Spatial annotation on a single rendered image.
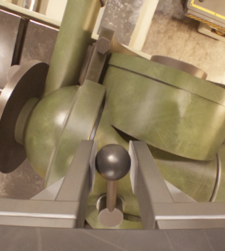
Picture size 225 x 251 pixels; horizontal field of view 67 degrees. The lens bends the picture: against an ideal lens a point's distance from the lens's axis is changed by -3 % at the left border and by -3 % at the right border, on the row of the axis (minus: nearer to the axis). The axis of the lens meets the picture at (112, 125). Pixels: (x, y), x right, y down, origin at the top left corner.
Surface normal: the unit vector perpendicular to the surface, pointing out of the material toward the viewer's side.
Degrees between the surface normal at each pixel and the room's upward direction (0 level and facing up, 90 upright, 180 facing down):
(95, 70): 0
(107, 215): 0
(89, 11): 34
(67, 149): 17
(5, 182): 0
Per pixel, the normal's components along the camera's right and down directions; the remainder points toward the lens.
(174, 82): -0.26, 0.18
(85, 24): 0.62, 0.43
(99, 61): 0.00, 0.29
